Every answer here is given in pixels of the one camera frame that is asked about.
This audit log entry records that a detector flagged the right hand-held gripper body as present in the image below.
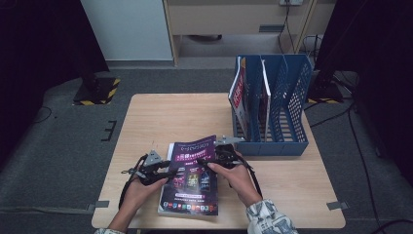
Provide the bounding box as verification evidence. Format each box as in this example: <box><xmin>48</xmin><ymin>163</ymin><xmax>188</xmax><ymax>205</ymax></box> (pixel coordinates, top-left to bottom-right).
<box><xmin>210</xmin><ymin>135</ymin><xmax>246</xmax><ymax>170</ymax></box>

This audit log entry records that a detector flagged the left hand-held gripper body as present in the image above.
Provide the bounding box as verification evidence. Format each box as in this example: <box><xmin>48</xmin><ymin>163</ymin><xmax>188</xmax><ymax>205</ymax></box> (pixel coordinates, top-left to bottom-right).
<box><xmin>131</xmin><ymin>149</ymin><xmax>164</xmax><ymax>186</ymax></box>

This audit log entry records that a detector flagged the white picture-grid magazine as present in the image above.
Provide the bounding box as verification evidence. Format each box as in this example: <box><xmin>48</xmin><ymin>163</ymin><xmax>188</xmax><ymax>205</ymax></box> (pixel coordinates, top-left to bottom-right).
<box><xmin>157</xmin><ymin>141</ymin><xmax>219</xmax><ymax>218</ymax></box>

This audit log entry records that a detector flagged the purple magazine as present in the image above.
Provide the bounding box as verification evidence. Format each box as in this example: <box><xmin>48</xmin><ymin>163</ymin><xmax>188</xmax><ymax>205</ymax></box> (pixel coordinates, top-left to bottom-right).
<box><xmin>159</xmin><ymin>135</ymin><xmax>219</xmax><ymax>215</ymax></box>
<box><xmin>258</xmin><ymin>58</ymin><xmax>273</xmax><ymax>142</ymax></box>

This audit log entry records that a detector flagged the black and red magazine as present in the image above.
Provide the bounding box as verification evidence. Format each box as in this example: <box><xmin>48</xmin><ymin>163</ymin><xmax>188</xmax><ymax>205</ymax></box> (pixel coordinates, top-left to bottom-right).
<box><xmin>228</xmin><ymin>57</ymin><xmax>251</xmax><ymax>141</ymax></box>

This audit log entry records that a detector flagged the blue file rack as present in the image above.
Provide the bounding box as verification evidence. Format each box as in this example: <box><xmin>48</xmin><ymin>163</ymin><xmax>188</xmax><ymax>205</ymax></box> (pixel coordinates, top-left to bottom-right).
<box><xmin>231</xmin><ymin>54</ymin><xmax>314</xmax><ymax>157</ymax></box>

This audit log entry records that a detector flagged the person's left hand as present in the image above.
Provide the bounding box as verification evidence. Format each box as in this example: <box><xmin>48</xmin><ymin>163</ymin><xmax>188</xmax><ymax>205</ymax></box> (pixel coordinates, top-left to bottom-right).
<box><xmin>124</xmin><ymin>178</ymin><xmax>169</xmax><ymax>214</ymax></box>

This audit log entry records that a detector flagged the person's right hand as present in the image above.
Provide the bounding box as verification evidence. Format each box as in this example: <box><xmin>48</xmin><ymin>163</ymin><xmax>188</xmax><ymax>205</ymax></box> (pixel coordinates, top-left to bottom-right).
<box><xmin>207</xmin><ymin>162</ymin><xmax>263</xmax><ymax>208</ymax></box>

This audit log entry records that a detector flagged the black floor tape mark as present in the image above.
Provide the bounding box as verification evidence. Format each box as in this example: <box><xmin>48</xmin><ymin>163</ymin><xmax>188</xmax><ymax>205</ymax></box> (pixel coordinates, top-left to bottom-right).
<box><xmin>100</xmin><ymin>120</ymin><xmax>118</xmax><ymax>142</ymax></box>

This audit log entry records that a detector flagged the grey tape strip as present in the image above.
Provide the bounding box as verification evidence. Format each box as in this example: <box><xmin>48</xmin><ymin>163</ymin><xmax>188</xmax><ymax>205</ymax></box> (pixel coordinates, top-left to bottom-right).
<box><xmin>86</xmin><ymin>200</ymin><xmax>111</xmax><ymax>213</ymax></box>
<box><xmin>325</xmin><ymin>201</ymin><xmax>351</xmax><ymax>212</ymax></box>

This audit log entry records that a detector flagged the black stand with striped base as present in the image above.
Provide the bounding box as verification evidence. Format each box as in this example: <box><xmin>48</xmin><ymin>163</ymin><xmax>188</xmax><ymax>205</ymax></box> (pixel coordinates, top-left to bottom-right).
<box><xmin>306</xmin><ymin>69</ymin><xmax>345</xmax><ymax>105</ymax></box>
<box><xmin>72</xmin><ymin>66</ymin><xmax>122</xmax><ymax>106</ymax></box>

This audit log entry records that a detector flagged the white cabinet panel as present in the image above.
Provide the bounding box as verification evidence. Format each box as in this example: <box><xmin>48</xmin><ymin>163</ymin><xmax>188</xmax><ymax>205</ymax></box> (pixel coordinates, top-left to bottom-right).
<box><xmin>79</xmin><ymin>0</ymin><xmax>173</xmax><ymax>61</ymax></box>

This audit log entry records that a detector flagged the black curtain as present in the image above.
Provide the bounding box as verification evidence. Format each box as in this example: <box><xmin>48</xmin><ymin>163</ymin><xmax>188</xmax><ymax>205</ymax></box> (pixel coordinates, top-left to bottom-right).
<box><xmin>0</xmin><ymin>0</ymin><xmax>110</xmax><ymax>164</ymax></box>
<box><xmin>313</xmin><ymin>0</ymin><xmax>413</xmax><ymax>178</ymax></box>

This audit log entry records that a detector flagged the right hand-held gripper cable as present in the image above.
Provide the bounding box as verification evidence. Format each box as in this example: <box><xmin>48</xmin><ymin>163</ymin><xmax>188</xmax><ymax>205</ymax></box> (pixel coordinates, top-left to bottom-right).
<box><xmin>233</xmin><ymin>152</ymin><xmax>263</xmax><ymax>198</ymax></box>

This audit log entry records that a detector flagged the thin black floor cable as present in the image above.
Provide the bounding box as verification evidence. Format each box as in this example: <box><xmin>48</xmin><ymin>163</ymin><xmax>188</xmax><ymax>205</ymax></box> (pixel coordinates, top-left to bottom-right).
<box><xmin>31</xmin><ymin>105</ymin><xmax>54</xmax><ymax>125</ymax></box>

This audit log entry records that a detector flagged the long black floor cable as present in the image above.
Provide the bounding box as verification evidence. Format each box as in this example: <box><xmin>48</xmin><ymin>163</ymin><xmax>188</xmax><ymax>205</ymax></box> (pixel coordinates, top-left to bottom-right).
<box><xmin>303</xmin><ymin>105</ymin><xmax>385</xmax><ymax>228</ymax></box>

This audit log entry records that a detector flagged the black hanging cable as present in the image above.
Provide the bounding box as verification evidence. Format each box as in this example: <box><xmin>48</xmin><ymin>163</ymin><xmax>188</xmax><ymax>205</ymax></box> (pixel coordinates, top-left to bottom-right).
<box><xmin>277</xmin><ymin>4</ymin><xmax>297</xmax><ymax>55</ymax></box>

